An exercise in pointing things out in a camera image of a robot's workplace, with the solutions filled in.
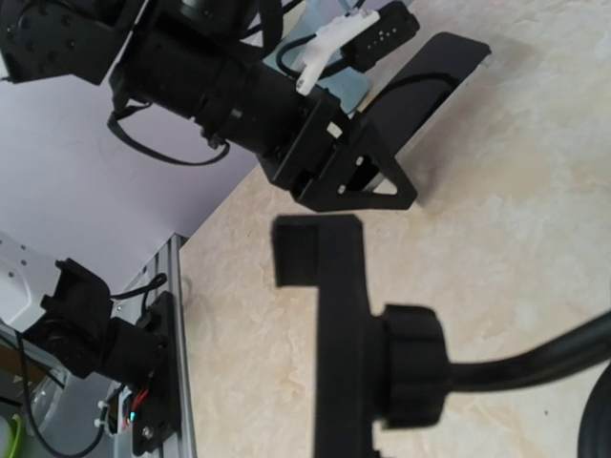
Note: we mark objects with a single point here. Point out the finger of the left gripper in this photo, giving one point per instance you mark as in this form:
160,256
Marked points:
361,174

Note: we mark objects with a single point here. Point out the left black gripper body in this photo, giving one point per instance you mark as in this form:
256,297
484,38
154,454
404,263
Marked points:
300,152

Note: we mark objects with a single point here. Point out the black phone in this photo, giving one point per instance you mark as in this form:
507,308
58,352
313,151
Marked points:
414,98

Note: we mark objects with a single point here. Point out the black round-base phone stand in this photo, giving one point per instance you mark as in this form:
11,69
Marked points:
394,367

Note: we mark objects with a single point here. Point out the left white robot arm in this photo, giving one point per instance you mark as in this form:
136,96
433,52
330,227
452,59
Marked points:
205,61

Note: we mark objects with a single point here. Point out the light blue mug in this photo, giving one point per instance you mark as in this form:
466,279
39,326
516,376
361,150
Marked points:
350,86

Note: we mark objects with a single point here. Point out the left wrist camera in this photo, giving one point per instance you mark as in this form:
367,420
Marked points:
357,40

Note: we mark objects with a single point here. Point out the front aluminium rail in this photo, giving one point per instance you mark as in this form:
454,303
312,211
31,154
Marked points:
183,443

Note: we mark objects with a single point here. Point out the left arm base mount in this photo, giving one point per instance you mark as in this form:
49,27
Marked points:
79,329

